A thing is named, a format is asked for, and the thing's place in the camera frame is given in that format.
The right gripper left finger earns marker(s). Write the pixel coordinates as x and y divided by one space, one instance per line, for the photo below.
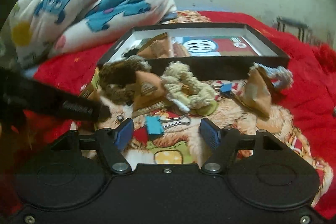
109 146

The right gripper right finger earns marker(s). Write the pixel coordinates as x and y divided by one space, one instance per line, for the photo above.
222 143

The blue binder clip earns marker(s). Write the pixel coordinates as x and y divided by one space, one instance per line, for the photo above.
155 126
223 87

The brown knit scrunchie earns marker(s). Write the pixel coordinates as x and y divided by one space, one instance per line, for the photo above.
117 79

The cream knit scrunchie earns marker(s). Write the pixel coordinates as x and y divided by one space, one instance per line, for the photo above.
181 84

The blue white knit scrunchie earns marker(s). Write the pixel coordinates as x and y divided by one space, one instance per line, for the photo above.
278 78

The black white-trim scrunchie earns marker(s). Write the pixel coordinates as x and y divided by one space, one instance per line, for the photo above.
130 52

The brown triangular snack packet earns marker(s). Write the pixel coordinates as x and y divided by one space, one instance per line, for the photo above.
157 47

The red bear print blanket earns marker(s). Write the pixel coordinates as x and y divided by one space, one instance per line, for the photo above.
275 177

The monster cartoon comforter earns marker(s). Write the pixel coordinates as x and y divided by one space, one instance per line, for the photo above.
42 29

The chinese history textbook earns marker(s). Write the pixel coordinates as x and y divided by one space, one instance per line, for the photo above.
211 46

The blue round stool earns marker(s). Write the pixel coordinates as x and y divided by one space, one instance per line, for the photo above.
280 23

